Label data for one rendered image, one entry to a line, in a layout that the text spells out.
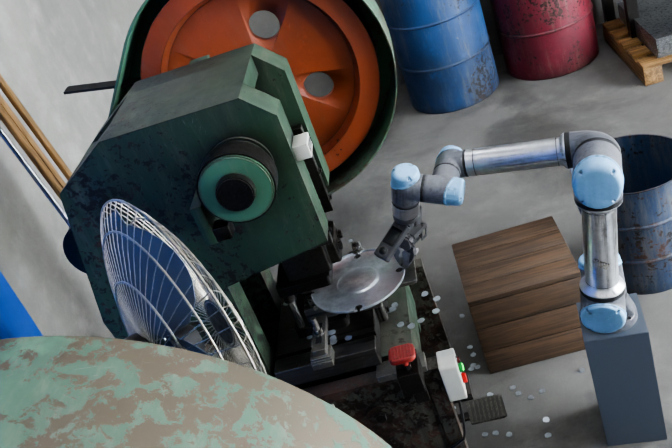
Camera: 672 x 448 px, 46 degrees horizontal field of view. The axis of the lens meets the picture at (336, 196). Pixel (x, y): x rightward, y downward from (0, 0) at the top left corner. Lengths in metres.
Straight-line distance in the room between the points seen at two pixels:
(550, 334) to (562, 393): 0.21
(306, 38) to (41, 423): 1.82
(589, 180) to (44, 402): 1.50
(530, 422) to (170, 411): 2.23
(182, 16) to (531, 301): 1.52
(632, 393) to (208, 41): 1.65
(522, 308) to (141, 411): 2.27
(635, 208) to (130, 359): 2.43
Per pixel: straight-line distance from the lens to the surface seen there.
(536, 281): 2.84
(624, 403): 2.63
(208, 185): 1.84
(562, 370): 3.01
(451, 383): 2.24
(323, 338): 2.23
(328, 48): 2.40
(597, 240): 2.11
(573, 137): 2.12
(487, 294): 2.84
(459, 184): 2.07
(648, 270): 3.19
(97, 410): 0.73
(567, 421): 2.85
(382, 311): 2.35
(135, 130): 1.94
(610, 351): 2.47
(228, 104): 1.87
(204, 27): 2.41
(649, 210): 3.02
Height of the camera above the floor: 2.10
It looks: 28 degrees down
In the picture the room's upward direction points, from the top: 21 degrees counter-clockwise
